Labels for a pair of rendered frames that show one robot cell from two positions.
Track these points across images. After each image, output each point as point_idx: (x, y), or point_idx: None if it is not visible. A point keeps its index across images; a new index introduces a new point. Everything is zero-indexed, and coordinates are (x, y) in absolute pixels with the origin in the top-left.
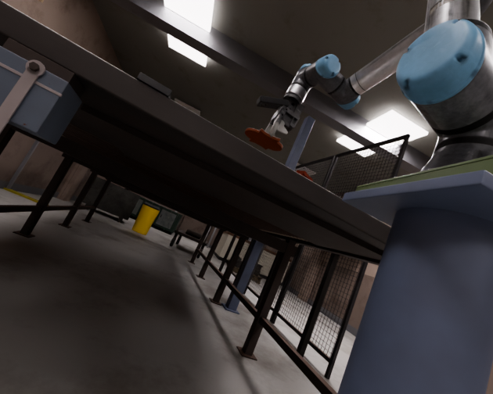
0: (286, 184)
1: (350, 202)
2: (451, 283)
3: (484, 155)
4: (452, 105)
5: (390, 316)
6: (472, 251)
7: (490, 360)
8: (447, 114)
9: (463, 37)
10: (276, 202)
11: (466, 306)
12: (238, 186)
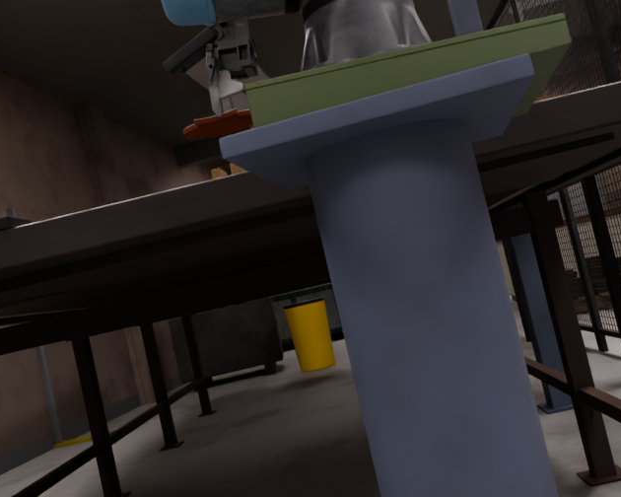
0: (248, 202)
1: (295, 186)
2: (351, 255)
3: (320, 31)
4: (233, 6)
5: (344, 336)
6: (349, 197)
7: (451, 319)
8: (247, 12)
9: None
10: (311, 211)
11: (377, 275)
12: (235, 234)
